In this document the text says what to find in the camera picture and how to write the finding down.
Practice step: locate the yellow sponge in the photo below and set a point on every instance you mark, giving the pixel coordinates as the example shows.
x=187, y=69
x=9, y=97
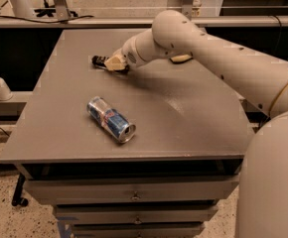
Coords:
x=180, y=59

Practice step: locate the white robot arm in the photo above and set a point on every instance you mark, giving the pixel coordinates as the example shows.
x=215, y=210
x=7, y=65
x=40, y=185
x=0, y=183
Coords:
x=262, y=208

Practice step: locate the black office chair base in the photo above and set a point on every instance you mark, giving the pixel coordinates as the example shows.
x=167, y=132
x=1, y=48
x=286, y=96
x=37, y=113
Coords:
x=47, y=10

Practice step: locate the middle grey drawer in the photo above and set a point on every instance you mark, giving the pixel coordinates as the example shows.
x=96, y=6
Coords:
x=136, y=214

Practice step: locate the grey metal rail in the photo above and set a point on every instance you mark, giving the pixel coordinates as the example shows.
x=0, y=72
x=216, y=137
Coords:
x=107, y=23

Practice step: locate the grey drawer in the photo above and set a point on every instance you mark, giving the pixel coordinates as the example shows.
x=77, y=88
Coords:
x=153, y=230
x=136, y=214
x=122, y=190

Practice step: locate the black rxbar chocolate bar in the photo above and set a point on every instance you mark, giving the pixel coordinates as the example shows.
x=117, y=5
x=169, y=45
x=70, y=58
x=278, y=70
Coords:
x=98, y=62

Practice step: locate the blue silver energy drink can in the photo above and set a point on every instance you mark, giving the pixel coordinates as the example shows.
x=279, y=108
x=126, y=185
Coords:
x=110, y=119

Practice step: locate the black caster leg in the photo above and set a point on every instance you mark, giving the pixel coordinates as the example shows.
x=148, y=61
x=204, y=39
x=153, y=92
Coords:
x=18, y=199

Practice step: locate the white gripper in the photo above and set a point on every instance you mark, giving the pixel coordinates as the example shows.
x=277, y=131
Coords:
x=129, y=55

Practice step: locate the top grey drawer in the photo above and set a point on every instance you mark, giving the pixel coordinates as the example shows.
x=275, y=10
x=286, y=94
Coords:
x=122, y=190

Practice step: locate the bottom grey drawer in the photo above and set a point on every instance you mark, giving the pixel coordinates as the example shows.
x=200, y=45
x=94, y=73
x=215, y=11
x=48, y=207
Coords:
x=153, y=230

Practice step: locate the grey drawer cabinet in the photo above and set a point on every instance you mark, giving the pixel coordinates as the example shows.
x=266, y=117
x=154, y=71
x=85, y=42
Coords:
x=145, y=154

